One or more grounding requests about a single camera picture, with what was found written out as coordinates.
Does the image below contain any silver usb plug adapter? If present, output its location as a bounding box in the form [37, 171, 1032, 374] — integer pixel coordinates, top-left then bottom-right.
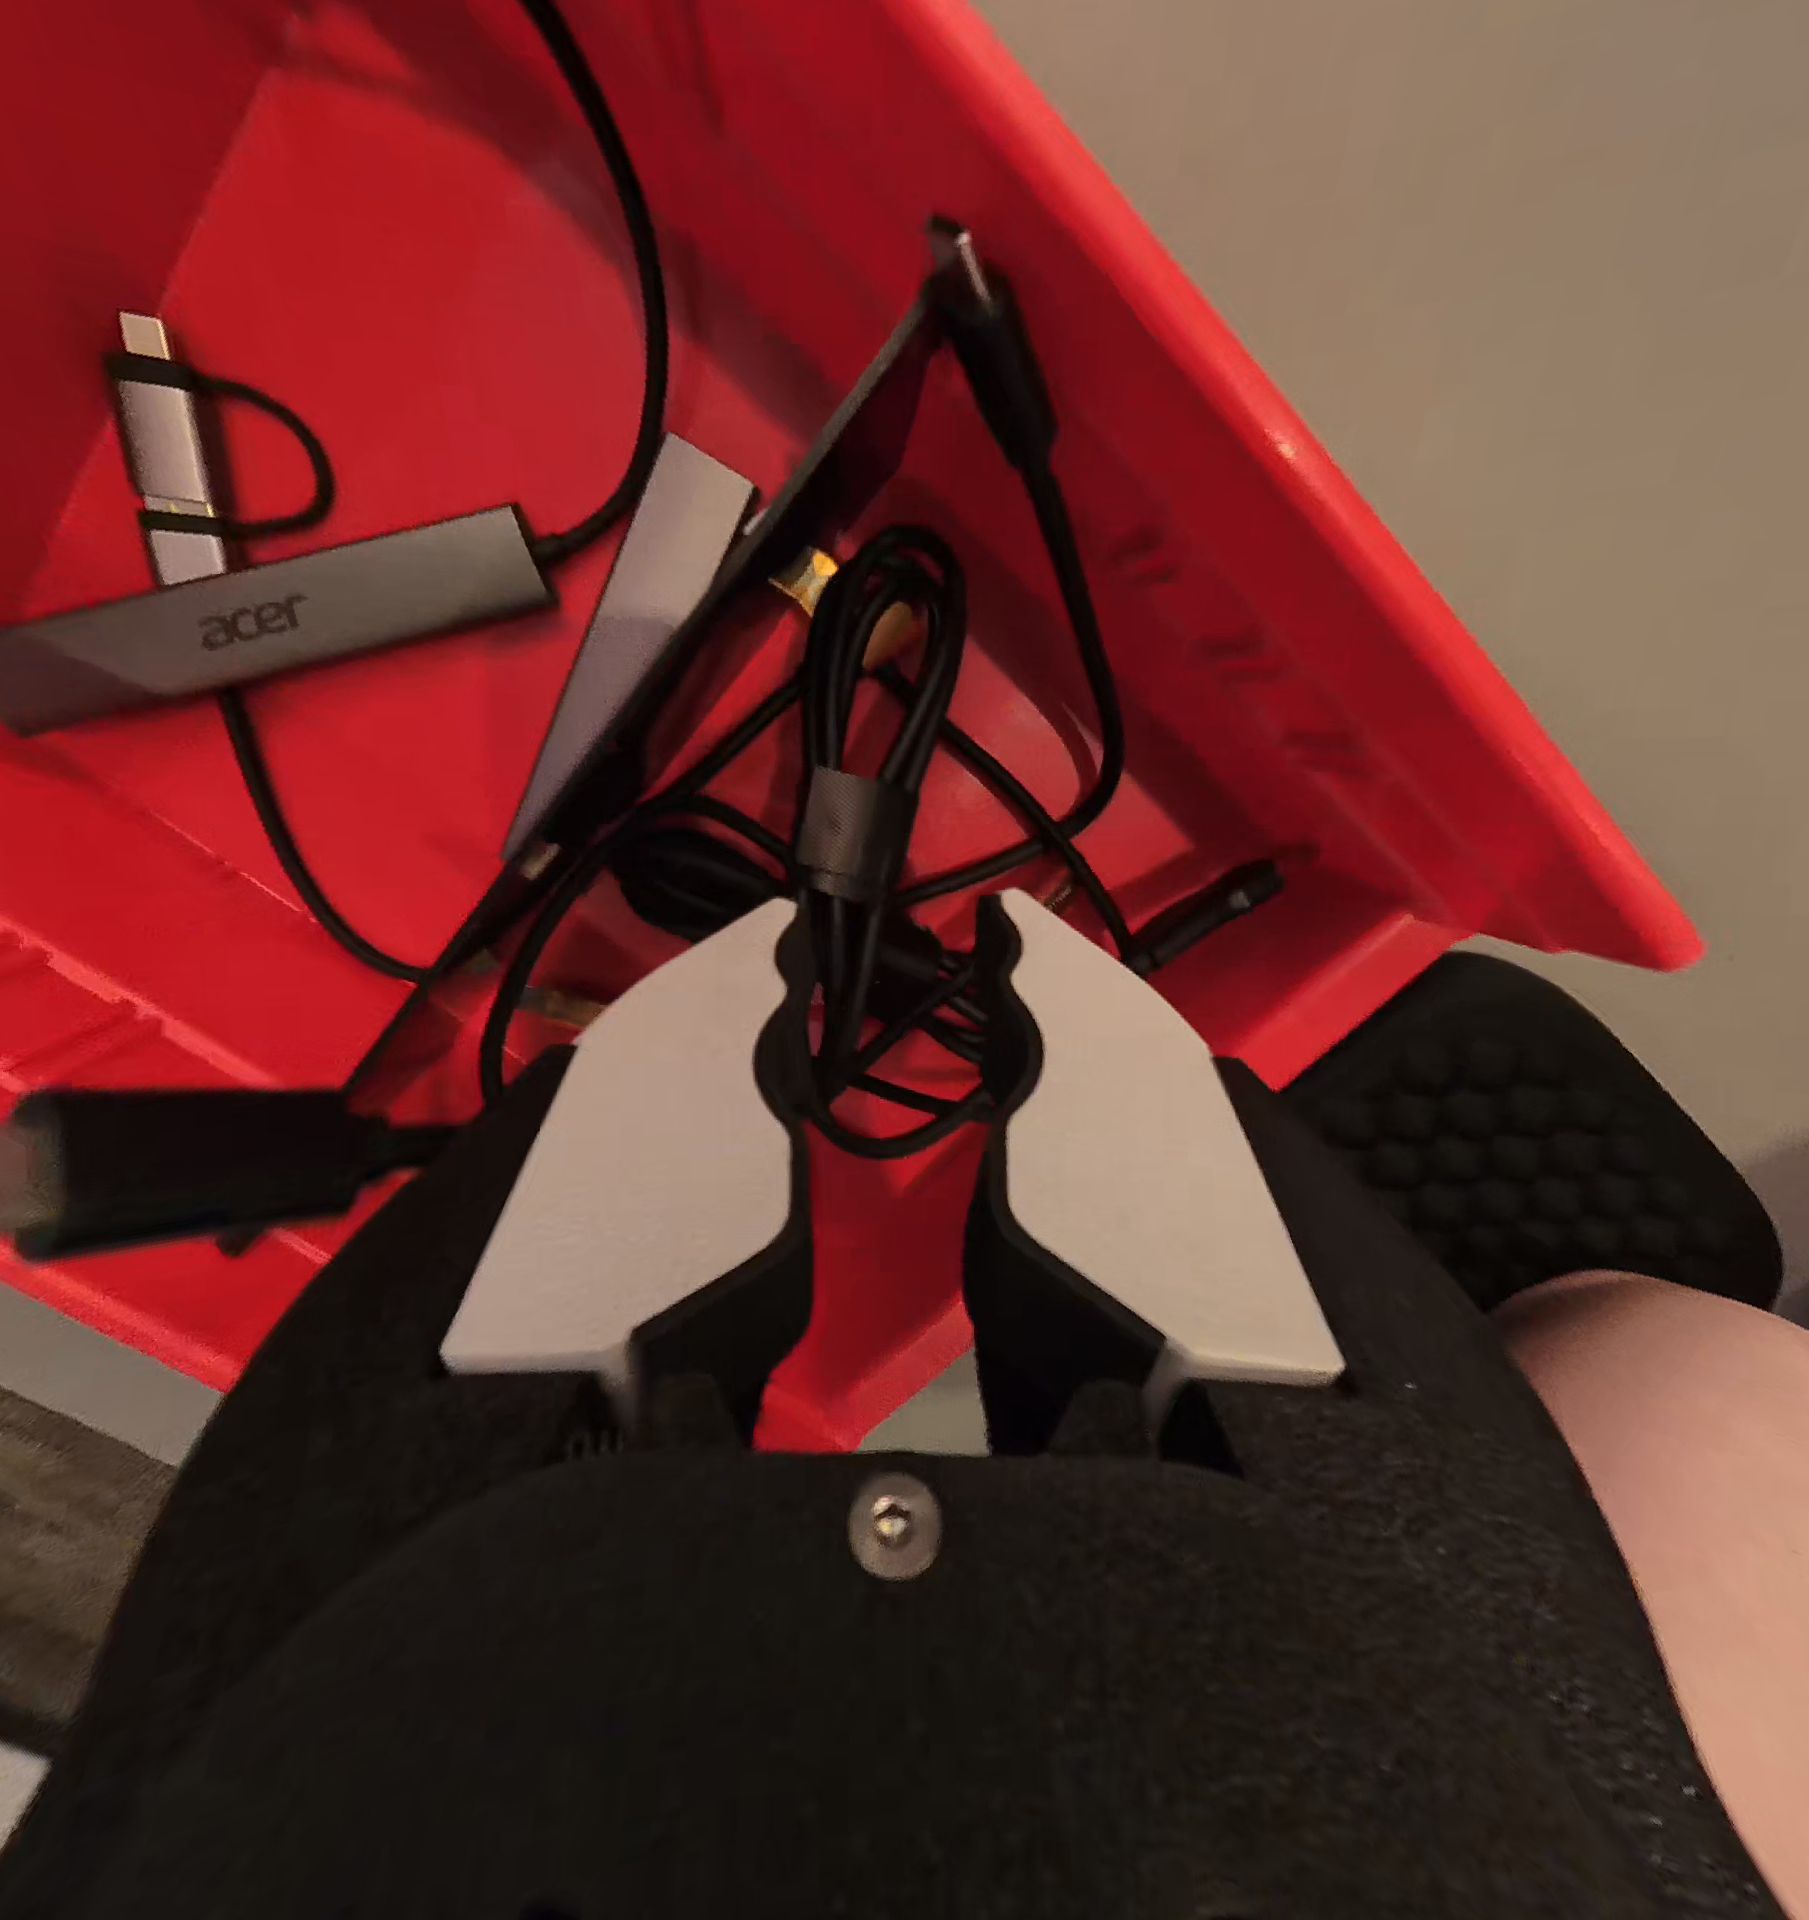
[106, 312, 340, 590]

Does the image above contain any black armrest pad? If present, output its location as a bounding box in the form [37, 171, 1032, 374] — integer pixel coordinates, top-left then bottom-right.
[1278, 953, 1789, 1323]

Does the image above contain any grey usb hub with logo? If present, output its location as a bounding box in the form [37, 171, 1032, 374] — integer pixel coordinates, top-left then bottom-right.
[0, 0, 678, 739]

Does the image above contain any black usb-c cable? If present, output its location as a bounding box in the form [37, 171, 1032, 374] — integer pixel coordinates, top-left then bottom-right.
[919, 218, 1140, 961]
[756, 527, 1049, 1162]

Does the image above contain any plain grey usb hub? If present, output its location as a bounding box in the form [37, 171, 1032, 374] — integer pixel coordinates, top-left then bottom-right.
[501, 434, 764, 902]

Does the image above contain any red plastic bin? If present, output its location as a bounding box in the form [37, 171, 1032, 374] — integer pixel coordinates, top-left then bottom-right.
[0, 0, 1708, 1456]

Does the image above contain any black cable plug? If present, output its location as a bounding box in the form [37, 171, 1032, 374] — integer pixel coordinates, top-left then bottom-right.
[1126, 855, 1287, 977]

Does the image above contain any black usb cable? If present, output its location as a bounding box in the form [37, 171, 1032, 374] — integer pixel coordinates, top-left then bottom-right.
[0, 1087, 449, 1265]

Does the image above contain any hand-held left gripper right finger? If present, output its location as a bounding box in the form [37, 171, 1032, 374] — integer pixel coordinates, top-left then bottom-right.
[969, 888, 1350, 1455]

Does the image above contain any person's left forearm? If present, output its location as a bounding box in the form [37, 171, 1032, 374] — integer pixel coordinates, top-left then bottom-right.
[1489, 1273, 1809, 1920]

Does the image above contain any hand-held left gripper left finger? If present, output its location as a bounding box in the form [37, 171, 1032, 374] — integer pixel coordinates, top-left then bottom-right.
[440, 896, 819, 1406]

